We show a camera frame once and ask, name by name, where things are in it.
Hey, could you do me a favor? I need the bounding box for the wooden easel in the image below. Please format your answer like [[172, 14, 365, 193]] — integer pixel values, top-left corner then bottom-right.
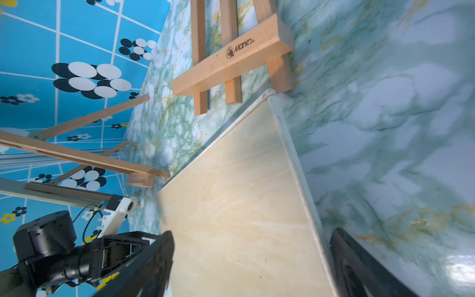
[[1, 178, 113, 207], [171, 1, 295, 116], [0, 94, 171, 189]]

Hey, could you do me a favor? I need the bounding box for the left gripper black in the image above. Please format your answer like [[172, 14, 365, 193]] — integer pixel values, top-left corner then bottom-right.
[[13, 211, 160, 293]]

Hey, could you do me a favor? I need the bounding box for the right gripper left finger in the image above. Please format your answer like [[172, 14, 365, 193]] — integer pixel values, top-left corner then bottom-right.
[[95, 231, 174, 297]]

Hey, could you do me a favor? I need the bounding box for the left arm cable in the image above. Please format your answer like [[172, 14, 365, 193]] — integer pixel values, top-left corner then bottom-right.
[[70, 203, 105, 246]]

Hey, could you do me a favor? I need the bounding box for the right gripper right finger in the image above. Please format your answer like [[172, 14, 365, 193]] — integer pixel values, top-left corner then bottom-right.
[[330, 228, 416, 297]]

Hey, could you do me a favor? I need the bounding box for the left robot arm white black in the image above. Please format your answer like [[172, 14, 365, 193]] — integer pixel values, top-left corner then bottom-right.
[[1, 211, 159, 297]]

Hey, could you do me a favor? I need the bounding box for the plywood board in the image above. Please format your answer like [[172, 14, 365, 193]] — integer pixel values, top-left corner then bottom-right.
[[156, 91, 338, 297]]

